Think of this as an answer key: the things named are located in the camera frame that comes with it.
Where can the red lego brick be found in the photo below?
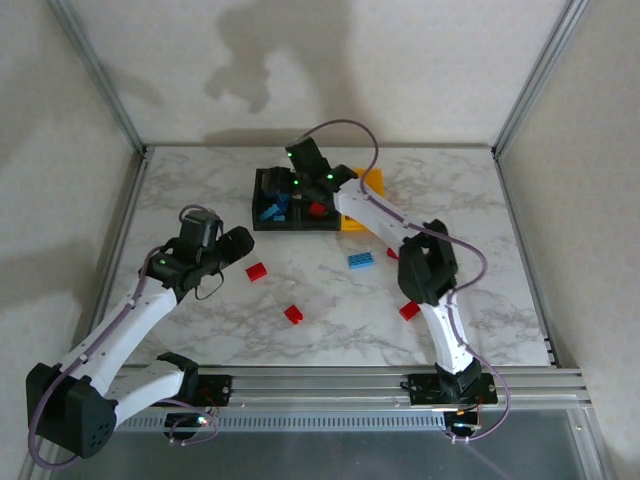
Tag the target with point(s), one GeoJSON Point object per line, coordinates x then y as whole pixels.
{"type": "Point", "coordinates": [391, 253]}
{"type": "Point", "coordinates": [409, 310]}
{"type": "Point", "coordinates": [294, 314]}
{"type": "Point", "coordinates": [256, 271]}
{"type": "Point", "coordinates": [317, 209]}

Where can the long blue lego brick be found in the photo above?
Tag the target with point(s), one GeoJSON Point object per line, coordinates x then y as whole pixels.
{"type": "Point", "coordinates": [269, 212]}

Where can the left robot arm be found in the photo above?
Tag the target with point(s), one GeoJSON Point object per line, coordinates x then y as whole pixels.
{"type": "Point", "coordinates": [125, 325]}

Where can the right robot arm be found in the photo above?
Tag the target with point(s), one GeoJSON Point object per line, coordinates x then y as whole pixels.
{"type": "Point", "coordinates": [380, 215]}

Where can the black plastic container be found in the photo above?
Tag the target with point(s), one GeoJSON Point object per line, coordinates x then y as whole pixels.
{"type": "Point", "coordinates": [275, 226]}
{"type": "Point", "coordinates": [320, 225]}

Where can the yellow plastic container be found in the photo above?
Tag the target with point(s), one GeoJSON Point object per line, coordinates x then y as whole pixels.
{"type": "Point", "coordinates": [375, 182]}

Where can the light blue lego plate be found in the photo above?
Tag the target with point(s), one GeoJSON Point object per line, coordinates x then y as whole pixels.
{"type": "Point", "coordinates": [361, 261]}

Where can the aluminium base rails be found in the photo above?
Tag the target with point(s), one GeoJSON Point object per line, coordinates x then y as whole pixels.
{"type": "Point", "coordinates": [320, 390]}

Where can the grey metal panel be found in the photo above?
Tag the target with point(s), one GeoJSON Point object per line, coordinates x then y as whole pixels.
{"type": "Point", "coordinates": [300, 457]}

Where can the aluminium side rail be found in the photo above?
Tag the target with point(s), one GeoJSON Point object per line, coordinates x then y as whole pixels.
{"type": "Point", "coordinates": [525, 250]}
{"type": "Point", "coordinates": [126, 220]}

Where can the thin aluminium table rail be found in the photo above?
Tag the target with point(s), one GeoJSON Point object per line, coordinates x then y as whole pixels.
{"type": "Point", "coordinates": [200, 146]}

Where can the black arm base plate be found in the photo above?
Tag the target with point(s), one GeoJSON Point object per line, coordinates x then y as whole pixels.
{"type": "Point", "coordinates": [215, 387]}
{"type": "Point", "coordinates": [425, 390]}

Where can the aluminium frame post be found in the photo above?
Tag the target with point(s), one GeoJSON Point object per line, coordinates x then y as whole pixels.
{"type": "Point", "coordinates": [540, 75]}
{"type": "Point", "coordinates": [99, 75]}

